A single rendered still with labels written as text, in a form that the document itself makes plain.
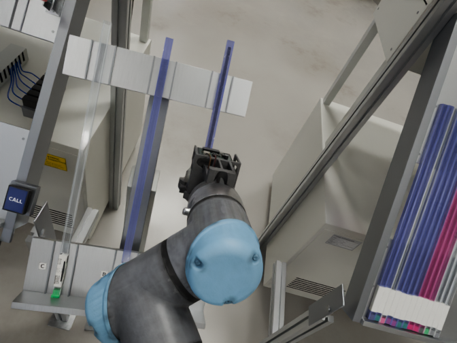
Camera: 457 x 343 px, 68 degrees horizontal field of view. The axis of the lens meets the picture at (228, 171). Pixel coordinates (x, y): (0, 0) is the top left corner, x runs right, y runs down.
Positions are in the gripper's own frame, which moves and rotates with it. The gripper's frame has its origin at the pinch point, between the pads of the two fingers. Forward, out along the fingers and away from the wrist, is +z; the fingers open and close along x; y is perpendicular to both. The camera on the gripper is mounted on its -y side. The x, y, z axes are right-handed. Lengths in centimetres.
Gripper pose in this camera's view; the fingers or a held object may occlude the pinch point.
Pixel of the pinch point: (202, 172)
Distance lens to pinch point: 65.4
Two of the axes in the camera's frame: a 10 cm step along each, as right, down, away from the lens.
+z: -1.2, -3.3, 9.4
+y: 2.5, -9.2, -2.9
